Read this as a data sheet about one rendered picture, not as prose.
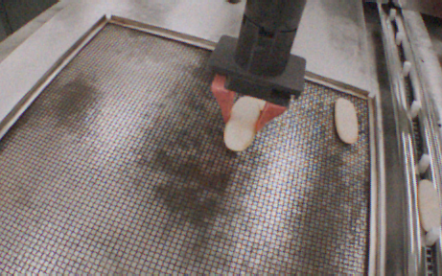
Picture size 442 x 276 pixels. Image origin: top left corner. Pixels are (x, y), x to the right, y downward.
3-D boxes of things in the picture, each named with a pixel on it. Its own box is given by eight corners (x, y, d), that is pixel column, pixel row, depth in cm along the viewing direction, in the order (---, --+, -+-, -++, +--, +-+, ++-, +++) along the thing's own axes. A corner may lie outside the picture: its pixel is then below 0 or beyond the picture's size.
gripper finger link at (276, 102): (226, 101, 50) (239, 41, 43) (278, 116, 49) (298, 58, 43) (213, 136, 45) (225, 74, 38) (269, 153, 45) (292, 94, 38)
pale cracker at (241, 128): (248, 156, 44) (251, 149, 43) (218, 147, 44) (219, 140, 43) (263, 103, 51) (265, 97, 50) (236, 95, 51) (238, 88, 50)
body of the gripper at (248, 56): (220, 46, 44) (230, -10, 39) (302, 70, 43) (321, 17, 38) (204, 77, 40) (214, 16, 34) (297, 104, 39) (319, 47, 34)
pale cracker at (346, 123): (359, 147, 53) (362, 142, 52) (336, 141, 53) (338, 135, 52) (353, 103, 60) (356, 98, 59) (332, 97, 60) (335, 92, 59)
